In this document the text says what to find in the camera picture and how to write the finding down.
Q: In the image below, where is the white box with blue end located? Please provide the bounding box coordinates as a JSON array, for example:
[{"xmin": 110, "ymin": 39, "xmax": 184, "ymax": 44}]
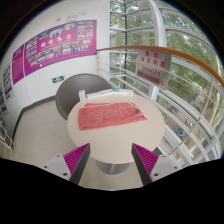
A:
[{"xmin": 113, "ymin": 87, "xmax": 135, "ymax": 96}]

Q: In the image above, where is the white photo notice board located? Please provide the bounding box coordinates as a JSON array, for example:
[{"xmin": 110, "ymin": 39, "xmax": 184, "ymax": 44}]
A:
[{"xmin": 2, "ymin": 64, "xmax": 14, "ymax": 102}]

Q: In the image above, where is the green exit sign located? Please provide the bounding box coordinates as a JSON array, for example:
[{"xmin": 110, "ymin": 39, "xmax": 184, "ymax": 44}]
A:
[{"xmin": 52, "ymin": 75, "xmax": 65, "ymax": 84}]

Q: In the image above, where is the narrow magenta text poster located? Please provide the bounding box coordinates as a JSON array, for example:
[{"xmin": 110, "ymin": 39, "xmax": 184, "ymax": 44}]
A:
[{"xmin": 11, "ymin": 44, "xmax": 26, "ymax": 86}]

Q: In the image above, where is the white stair railing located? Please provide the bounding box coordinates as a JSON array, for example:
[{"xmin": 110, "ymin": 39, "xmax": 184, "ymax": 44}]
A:
[{"xmin": 0, "ymin": 119, "xmax": 16, "ymax": 153}]

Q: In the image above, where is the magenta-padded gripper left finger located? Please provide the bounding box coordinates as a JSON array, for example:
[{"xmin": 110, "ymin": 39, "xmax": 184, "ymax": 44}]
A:
[{"xmin": 42, "ymin": 143, "xmax": 92, "ymax": 185}]

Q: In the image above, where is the grey table pedestal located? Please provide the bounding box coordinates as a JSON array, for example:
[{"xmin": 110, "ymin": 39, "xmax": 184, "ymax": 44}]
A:
[{"xmin": 94, "ymin": 159, "xmax": 133, "ymax": 176}]

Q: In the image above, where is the pink towel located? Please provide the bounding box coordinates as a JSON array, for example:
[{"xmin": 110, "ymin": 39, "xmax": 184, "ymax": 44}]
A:
[{"xmin": 77, "ymin": 101, "xmax": 149, "ymax": 131}]

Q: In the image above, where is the large magenta photo poster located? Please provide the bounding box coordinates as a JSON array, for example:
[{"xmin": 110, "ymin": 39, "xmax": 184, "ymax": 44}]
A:
[{"xmin": 23, "ymin": 19, "xmax": 98, "ymax": 77}]

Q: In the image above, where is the white sign with red lettering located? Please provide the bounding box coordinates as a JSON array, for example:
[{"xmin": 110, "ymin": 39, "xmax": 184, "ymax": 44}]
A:
[{"xmin": 135, "ymin": 49, "xmax": 172, "ymax": 91}]

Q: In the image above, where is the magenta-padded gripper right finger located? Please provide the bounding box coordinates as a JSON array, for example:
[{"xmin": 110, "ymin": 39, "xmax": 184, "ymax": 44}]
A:
[{"xmin": 131, "ymin": 143, "xmax": 183, "ymax": 186}]

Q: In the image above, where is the small white box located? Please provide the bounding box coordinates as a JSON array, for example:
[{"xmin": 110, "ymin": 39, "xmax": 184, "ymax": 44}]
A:
[{"xmin": 78, "ymin": 90, "xmax": 87, "ymax": 102}]

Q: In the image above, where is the grey round-backed chair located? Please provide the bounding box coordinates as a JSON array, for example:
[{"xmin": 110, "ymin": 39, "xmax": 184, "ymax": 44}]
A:
[{"xmin": 54, "ymin": 73, "xmax": 113, "ymax": 121}]

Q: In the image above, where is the white railing with orange handrail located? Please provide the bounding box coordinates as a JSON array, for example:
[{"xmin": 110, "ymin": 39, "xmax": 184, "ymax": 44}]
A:
[{"xmin": 96, "ymin": 44, "xmax": 224, "ymax": 165}]

